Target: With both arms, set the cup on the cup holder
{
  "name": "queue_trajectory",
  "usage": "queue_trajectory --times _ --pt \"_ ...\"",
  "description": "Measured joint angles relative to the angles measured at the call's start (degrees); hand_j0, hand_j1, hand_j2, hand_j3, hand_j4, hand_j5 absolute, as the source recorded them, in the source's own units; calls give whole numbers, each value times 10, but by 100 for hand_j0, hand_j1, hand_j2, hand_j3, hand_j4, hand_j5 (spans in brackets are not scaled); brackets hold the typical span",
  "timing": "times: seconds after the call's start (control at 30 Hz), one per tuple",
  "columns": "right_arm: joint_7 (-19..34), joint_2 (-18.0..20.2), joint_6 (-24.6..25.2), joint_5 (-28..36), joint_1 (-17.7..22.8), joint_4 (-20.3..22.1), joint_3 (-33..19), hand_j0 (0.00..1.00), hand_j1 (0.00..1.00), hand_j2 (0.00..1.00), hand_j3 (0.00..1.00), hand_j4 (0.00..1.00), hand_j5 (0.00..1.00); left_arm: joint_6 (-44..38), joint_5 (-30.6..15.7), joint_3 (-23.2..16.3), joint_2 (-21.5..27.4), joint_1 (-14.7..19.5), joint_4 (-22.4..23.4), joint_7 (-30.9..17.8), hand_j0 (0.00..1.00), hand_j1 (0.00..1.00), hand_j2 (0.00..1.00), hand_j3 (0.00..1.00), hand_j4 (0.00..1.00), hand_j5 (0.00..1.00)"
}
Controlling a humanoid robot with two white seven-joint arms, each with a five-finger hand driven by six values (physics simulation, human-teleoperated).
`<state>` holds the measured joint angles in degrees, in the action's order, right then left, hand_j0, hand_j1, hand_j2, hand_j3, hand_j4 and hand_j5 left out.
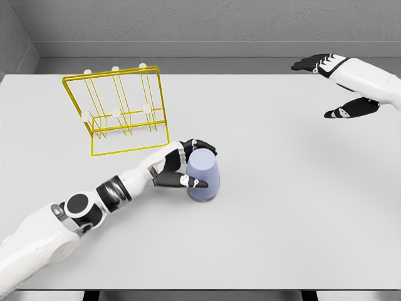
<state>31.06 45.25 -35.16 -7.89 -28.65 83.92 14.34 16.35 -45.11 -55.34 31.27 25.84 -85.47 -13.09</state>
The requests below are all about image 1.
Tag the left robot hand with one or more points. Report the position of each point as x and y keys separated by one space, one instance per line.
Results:
x=170 y=158

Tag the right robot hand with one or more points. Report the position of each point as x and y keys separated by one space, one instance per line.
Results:
x=351 y=73

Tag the lavender plastic cup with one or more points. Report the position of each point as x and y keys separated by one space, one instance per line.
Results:
x=203 y=175

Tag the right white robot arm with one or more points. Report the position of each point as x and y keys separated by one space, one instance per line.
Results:
x=398 y=94

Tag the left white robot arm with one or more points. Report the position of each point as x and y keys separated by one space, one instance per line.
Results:
x=78 y=213

